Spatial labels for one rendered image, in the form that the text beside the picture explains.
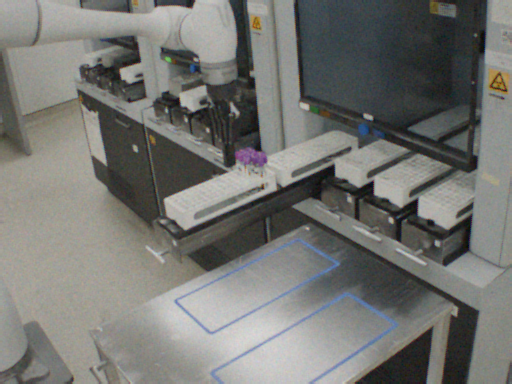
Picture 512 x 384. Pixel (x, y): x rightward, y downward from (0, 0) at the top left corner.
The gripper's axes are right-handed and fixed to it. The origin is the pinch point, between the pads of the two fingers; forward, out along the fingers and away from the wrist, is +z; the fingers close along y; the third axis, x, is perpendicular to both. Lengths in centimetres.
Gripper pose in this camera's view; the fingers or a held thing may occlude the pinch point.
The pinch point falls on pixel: (228, 153)
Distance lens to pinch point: 160.2
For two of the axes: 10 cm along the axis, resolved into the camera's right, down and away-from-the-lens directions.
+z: 0.9, 8.7, 4.9
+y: 5.9, 3.5, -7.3
